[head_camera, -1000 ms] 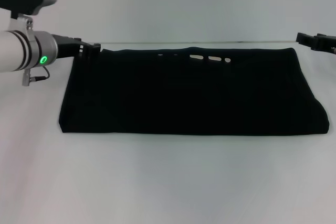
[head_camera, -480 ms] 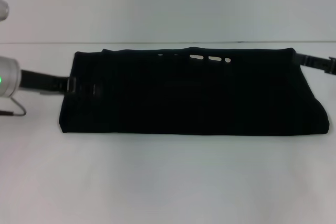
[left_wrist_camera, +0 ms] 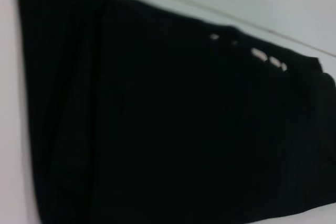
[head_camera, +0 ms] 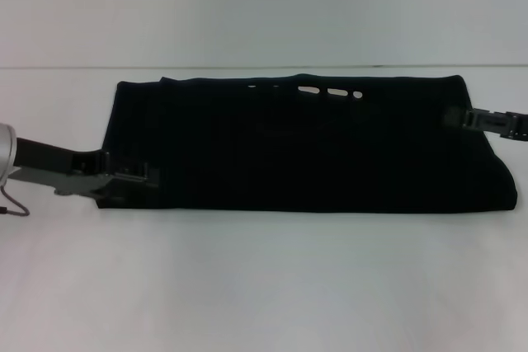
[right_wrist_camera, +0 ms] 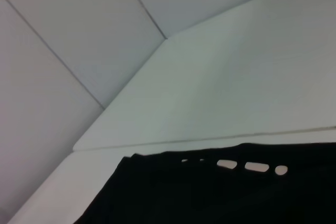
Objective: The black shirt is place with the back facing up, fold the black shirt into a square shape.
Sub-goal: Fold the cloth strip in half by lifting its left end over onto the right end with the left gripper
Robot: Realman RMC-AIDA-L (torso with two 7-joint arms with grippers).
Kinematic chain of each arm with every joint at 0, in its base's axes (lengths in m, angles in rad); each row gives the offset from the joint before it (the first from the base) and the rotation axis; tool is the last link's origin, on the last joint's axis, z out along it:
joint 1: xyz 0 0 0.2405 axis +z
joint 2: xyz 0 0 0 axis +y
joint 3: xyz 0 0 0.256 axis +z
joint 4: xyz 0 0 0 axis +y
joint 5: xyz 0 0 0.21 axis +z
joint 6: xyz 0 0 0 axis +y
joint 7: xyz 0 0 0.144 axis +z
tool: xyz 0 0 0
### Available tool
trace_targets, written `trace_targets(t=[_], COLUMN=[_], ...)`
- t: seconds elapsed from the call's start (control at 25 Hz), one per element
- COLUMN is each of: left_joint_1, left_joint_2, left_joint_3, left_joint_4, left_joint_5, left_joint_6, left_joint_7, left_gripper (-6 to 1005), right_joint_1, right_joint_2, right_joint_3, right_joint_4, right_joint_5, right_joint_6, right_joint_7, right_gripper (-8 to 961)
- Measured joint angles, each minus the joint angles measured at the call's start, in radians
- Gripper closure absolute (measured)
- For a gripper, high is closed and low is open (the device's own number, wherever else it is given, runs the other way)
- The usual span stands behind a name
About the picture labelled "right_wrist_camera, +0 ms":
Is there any black t-shirt with FREE print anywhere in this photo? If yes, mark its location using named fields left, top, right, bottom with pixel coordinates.
left=73, top=142, right=336, bottom=224

